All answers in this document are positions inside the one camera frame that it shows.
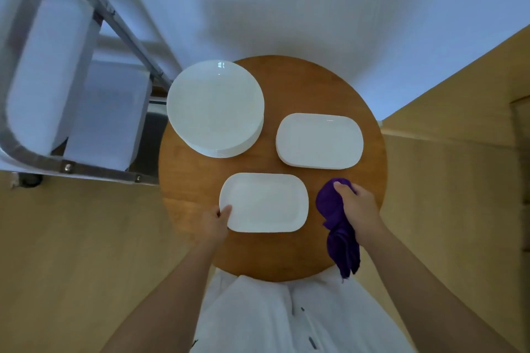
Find person's left hand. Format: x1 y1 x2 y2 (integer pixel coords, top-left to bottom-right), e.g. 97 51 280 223
202 204 234 247

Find person's right hand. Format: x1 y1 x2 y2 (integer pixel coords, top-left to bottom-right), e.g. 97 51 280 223
333 181 389 248

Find purple cleaning cloth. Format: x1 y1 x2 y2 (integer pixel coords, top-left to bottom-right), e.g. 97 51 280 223
316 178 362 280

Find white oblong serving plate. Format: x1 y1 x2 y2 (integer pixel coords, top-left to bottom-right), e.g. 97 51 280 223
219 173 310 233

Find stack of white rectangular plates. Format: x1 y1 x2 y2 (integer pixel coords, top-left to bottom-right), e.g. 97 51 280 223
275 113 364 170

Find stack of white round plates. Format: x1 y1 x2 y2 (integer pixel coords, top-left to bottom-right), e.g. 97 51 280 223
166 60 266 159

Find steel three-tier cart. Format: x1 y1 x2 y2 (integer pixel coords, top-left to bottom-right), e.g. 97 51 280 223
0 0 174 189

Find person's right forearm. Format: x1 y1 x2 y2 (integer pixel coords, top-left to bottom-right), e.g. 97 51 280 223
360 229 521 353

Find person's left forearm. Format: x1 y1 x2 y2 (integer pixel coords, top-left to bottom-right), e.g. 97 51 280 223
101 237 229 353

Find person's white garment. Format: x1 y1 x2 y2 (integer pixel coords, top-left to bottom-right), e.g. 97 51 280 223
192 268 417 353

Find round wooden side table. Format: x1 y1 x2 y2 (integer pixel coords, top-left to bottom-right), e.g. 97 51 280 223
158 55 388 283

